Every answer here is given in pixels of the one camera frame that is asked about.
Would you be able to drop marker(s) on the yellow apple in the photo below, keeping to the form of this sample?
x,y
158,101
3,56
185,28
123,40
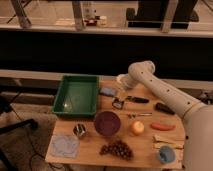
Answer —
x,y
137,128

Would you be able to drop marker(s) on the blue sponge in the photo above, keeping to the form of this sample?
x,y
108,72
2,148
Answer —
x,y
106,91

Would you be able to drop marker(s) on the small metal cup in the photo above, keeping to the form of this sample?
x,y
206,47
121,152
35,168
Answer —
x,y
79,130

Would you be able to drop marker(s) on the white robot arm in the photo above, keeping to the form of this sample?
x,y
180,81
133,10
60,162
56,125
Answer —
x,y
196,115

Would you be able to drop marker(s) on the green plastic tray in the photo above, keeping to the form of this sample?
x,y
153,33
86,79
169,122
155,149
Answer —
x,y
77,97

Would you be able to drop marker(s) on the purple bowl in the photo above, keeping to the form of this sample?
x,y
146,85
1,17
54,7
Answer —
x,y
107,123

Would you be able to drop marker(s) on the bunch of dark grapes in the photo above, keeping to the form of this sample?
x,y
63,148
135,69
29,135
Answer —
x,y
117,148

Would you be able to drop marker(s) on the black rectangular block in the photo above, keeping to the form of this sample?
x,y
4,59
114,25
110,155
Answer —
x,y
163,108

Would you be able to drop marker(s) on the metal fork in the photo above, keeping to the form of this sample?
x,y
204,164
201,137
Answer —
x,y
138,115

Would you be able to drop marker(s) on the black handled knife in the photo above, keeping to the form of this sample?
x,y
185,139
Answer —
x,y
137,99

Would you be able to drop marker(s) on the yellow wooden block pieces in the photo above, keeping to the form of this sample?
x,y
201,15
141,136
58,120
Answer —
x,y
160,141

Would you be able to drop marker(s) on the small black square container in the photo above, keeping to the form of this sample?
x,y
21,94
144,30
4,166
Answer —
x,y
117,103

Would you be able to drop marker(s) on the orange carrot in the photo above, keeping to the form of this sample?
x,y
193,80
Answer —
x,y
162,127

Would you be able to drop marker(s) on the black chair base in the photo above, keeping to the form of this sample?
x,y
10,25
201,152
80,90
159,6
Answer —
x,y
6,107

